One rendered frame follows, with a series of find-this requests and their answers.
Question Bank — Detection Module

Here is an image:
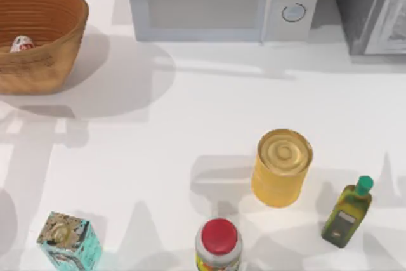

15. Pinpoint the yellow can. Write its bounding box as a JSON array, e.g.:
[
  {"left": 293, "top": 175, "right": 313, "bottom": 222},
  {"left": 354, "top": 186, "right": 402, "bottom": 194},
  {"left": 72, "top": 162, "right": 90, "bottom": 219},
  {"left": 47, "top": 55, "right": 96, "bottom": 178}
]
[{"left": 251, "top": 128, "right": 314, "bottom": 209}]

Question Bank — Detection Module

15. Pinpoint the pale microwave oven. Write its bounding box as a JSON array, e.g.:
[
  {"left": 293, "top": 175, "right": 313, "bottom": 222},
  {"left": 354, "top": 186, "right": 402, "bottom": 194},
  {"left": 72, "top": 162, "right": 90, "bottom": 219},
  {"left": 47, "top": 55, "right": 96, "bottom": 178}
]
[{"left": 123, "top": 0, "right": 327, "bottom": 46}]

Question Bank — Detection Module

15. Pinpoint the red-capped jar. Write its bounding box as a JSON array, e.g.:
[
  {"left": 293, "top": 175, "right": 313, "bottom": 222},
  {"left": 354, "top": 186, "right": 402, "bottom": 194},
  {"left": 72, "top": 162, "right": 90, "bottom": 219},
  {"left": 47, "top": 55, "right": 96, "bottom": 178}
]
[{"left": 194, "top": 218, "right": 243, "bottom": 271}]

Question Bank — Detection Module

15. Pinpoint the microwave round knob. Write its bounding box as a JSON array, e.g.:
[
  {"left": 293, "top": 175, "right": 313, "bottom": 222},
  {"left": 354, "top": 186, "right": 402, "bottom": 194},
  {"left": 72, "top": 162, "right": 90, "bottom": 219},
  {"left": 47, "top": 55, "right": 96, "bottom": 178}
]
[{"left": 281, "top": 2, "right": 308, "bottom": 23}]

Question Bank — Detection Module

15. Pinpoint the brown woven basket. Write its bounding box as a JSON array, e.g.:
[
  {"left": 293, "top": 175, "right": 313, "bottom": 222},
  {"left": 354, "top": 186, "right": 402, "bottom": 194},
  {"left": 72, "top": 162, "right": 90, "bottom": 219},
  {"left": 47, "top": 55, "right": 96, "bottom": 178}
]
[{"left": 0, "top": 0, "right": 90, "bottom": 96}]

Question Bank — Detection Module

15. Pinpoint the green bottle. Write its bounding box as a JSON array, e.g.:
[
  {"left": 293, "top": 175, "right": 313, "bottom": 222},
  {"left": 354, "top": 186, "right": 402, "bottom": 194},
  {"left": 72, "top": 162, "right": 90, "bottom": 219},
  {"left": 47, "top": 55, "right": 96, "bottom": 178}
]
[{"left": 321, "top": 175, "right": 374, "bottom": 249}]

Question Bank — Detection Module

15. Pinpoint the turquoise square tin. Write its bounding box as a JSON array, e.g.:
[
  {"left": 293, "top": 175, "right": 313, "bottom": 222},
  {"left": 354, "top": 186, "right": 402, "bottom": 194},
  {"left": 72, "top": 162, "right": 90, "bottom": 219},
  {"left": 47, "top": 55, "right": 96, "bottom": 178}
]
[{"left": 36, "top": 211, "right": 103, "bottom": 271}]

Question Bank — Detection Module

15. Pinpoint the red and white can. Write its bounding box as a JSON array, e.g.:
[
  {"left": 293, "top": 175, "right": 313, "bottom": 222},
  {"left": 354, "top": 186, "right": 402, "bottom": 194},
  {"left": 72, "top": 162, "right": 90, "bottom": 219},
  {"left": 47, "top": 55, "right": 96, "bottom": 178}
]
[{"left": 10, "top": 35, "right": 35, "bottom": 54}]

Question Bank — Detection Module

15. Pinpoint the microwave door handle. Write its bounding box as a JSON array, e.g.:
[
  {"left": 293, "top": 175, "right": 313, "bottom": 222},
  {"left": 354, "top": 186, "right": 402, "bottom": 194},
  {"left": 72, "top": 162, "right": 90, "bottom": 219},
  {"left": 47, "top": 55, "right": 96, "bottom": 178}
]
[{"left": 261, "top": 0, "right": 274, "bottom": 46}]

